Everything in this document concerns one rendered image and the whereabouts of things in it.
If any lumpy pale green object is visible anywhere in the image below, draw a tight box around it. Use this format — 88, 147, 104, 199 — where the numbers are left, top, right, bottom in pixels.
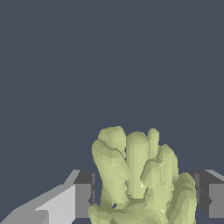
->
87, 125, 198, 224

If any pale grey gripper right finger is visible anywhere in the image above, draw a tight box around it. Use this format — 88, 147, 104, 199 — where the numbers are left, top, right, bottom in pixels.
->
188, 169, 224, 219

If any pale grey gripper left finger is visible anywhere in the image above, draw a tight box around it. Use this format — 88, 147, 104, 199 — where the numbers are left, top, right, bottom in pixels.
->
0, 169, 96, 224

